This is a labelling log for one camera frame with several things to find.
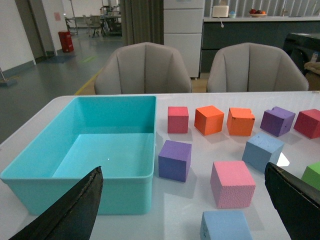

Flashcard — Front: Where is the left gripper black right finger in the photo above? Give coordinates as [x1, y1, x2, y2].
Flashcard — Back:
[264, 162, 320, 240]

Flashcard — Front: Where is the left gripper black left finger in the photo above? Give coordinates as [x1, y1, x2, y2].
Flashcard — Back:
[11, 166, 104, 240]

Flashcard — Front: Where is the blue foam cube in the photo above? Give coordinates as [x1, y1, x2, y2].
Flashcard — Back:
[199, 210, 253, 240]
[242, 132, 285, 173]

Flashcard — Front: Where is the green foam cube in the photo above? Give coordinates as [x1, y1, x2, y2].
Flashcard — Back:
[301, 161, 320, 185]

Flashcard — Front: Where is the pink foam cube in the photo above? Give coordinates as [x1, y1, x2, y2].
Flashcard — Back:
[210, 160, 256, 209]

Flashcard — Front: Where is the right red foam cube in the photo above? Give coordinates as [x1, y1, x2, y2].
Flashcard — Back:
[293, 109, 320, 139]

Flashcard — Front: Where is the red foam cube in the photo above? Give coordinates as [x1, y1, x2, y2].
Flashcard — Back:
[293, 109, 320, 139]
[167, 106, 189, 134]

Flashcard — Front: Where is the notched purple foam cube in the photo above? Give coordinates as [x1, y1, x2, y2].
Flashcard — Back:
[260, 106, 296, 137]

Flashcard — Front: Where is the teal plastic bin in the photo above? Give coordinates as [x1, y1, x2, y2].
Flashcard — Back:
[0, 95, 157, 215]

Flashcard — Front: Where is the right orange foam cube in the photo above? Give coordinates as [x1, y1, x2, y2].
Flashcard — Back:
[226, 107, 256, 136]

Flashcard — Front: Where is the orange foam cube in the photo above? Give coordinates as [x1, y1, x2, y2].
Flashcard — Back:
[194, 105, 225, 136]
[226, 107, 256, 136]

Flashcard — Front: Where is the left purple foam cube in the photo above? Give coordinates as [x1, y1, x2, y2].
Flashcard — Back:
[158, 140, 192, 183]

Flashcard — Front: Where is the left orange foam cube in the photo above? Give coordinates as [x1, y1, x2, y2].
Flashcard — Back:
[194, 105, 225, 136]

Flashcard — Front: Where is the right grey chair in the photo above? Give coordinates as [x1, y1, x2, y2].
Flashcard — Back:
[207, 42, 309, 93]

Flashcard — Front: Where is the grey chair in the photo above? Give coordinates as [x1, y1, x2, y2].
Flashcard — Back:
[94, 42, 192, 95]
[207, 42, 309, 93]

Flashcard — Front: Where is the left red foam cube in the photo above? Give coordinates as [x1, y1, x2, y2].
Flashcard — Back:
[167, 106, 189, 134]

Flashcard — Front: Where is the black appliance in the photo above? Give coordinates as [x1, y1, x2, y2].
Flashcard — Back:
[282, 33, 320, 75]

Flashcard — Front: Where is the left grey chair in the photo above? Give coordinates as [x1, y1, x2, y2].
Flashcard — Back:
[94, 42, 192, 95]

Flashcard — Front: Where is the dark grey counter cabinet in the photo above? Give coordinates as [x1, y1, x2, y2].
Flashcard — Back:
[199, 16, 320, 74]

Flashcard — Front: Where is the fruit plate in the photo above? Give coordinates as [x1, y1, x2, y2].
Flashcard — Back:
[249, 8, 267, 18]

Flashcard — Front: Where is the small teal bowl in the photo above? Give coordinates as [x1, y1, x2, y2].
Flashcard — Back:
[228, 11, 237, 19]

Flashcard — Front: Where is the white toaster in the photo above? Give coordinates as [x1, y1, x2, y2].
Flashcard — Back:
[212, 5, 229, 18]

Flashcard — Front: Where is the grey curtain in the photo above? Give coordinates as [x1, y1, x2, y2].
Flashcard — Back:
[120, 0, 164, 46]

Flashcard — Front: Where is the white drawer cabinet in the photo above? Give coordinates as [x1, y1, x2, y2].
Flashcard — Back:
[163, 0, 205, 78]

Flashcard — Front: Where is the pink wall notice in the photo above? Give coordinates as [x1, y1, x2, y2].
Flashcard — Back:
[54, 12, 61, 22]

